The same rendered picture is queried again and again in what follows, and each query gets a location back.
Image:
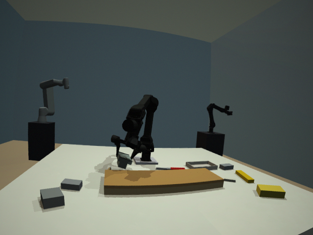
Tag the yellow rectangular block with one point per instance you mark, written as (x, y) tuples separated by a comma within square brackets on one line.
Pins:
[(270, 191)]

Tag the tan wooden floor panel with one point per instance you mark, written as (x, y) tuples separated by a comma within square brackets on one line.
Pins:
[(137, 182)]

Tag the yellow rectangular bar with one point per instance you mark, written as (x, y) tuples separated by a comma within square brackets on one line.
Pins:
[(244, 176)]

